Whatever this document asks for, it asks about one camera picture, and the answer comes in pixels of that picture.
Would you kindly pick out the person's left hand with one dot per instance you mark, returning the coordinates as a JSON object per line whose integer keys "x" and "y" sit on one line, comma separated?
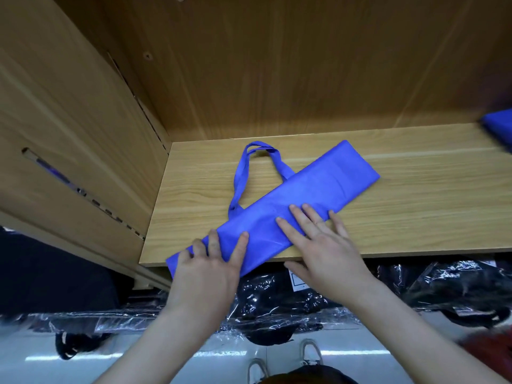
{"x": 204, "y": 284}

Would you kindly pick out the person's right hand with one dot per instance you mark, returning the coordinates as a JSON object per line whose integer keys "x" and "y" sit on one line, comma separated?
{"x": 332, "y": 264}

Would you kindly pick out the wooden shelf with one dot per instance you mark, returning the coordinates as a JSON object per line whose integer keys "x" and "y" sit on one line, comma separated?
{"x": 416, "y": 188}

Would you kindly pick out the red shopping basket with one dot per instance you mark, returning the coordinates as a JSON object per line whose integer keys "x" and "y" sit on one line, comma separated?
{"x": 492, "y": 356}

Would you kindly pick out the person's left forearm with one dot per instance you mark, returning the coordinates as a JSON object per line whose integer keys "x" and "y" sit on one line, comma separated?
{"x": 156, "y": 352}

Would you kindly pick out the person's right forearm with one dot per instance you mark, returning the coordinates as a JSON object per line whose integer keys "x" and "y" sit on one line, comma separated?
{"x": 424, "y": 340}

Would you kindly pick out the person's right shoe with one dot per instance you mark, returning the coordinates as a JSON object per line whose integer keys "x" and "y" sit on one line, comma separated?
{"x": 310, "y": 352}

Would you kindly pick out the person's right leg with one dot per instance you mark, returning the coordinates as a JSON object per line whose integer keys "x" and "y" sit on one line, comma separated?
{"x": 308, "y": 376}

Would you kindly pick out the white paper tag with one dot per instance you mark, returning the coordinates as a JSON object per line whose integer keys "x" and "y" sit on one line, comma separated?
{"x": 297, "y": 282}

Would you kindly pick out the black wrapped bag with tag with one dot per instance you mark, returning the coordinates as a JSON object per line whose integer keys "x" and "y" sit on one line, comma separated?
{"x": 264, "y": 304}

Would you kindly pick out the black plastic-wrapped bag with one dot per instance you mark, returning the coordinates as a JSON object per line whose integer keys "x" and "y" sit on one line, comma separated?
{"x": 456, "y": 284}
{"x": 80, "y": 324}

